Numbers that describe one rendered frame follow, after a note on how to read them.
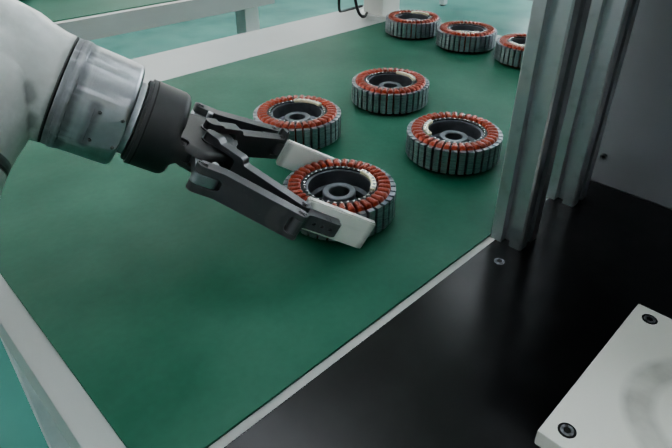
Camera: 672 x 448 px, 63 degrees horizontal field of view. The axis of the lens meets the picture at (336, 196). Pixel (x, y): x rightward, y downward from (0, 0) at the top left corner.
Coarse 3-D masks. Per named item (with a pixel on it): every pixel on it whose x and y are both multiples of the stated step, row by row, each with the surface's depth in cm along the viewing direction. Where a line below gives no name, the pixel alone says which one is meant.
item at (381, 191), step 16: (320, 160) 58; (336, 160) 58; (352, 160) 58; (288, 176) 56; (304, 176) 56; (320, 176) 57; (336, 176) 58; (352, 176) 57; (368, 176) 55; (384, 176) 55; (304, 192) 53; (320, 192) 57; (336, 192) 56; (352, 192) 54; (368, 192) 53; (384, 192) 52; (352, 208) 50; (368, 208) 51; (384, 208) 52; (384, 224) 53
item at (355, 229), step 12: (312, 204) 47; (324, 204) 48; (336, 216) 49; (348, 216) 49; (360, 216) 50; (348, 228) 50; (360, 228) 50; (372, 228) 50; (336, 240) 50; (348, 240) 50; (360, 240) 51
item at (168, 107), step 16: (160, 96) 44; (176, 96) 45; (144, 112) 43; (160, 112) 44; (176, 112) 45; (144, 128) 43; (160, 128) 44; (176, 128) 44; (192, 128) 48; (128, 144) 44; (144, 144) 44; (160, 144) 44; (176, 144) 45; (192, 144) 45; (208, 144) 47; (128, 160) 45; (144, 160) 45; (160, 160) 45; (176, 160) 45; (208, 160) 46; (224, 160) 47
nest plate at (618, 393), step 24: (648, 312) 39; (624, 336) 37; (648, 336) 37; (600, 360) 36; (624, 360) 36; (648, 360) 36; (576, 384) 34; (600, 384) 34; (624, 384) 34; (648, 384) 34; (576, 408) 32; (600, 408) 32; (624, 408) 32; (648, 408) 32; (552, 432) 31; (576, 432) 31; (600, 432) 31; (624, 432) 31; (648, 432) 31
